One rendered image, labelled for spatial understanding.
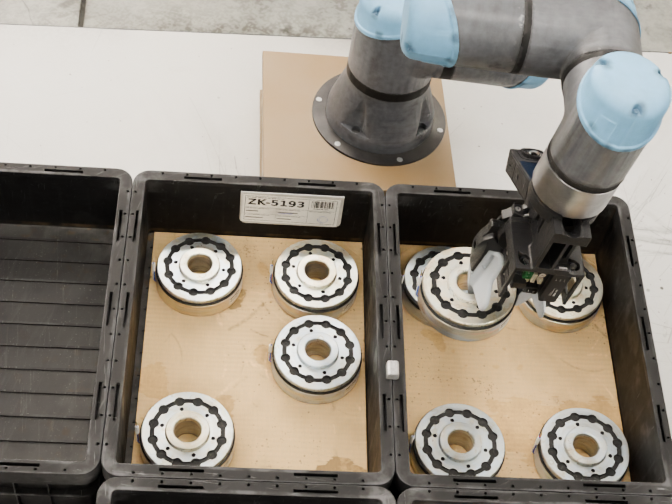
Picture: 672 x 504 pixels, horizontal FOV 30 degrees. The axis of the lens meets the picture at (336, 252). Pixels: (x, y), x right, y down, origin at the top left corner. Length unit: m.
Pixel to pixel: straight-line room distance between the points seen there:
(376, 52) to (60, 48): 0.56
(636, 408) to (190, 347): 0.52
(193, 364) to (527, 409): 0.39
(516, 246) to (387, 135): 0.52
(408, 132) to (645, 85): 0.67
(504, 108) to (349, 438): 0.71
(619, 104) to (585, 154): 0.06
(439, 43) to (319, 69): 0.70
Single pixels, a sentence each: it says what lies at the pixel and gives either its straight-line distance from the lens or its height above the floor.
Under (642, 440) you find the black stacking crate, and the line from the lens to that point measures 1.45.
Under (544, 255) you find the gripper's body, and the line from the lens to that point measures 1.19.
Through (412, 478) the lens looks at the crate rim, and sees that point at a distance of 1.31.
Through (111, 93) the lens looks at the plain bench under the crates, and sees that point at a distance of 1.91.
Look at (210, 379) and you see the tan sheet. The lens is 1.46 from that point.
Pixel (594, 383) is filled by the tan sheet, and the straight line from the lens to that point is 1.53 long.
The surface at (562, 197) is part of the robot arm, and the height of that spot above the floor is 1.23.
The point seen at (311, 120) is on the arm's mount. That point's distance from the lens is 1.75.
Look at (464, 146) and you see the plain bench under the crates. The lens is 1.89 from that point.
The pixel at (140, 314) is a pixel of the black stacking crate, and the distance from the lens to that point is 1.51.
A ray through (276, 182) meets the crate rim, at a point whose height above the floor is 0.93.
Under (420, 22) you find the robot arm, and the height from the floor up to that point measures 1.32.
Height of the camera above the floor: 2.09
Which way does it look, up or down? 53 degrees down
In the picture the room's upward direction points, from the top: 9 degrees clockwise
